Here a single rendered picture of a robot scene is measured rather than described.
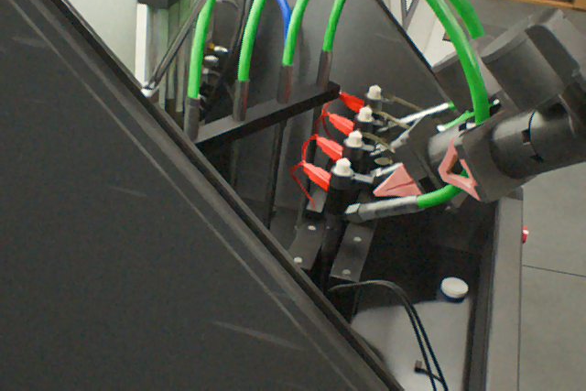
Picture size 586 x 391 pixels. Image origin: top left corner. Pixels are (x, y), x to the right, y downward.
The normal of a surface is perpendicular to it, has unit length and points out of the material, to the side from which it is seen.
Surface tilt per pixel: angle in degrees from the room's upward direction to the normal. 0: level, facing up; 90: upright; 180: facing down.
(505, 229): 0
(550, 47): 98
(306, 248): 0
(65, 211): 90
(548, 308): 0
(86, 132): 90
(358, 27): 90
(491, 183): 49
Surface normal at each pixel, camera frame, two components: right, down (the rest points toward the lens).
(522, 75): -0.36, 0.43
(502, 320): 0.12, -0.85
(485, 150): 0.40, -0.18
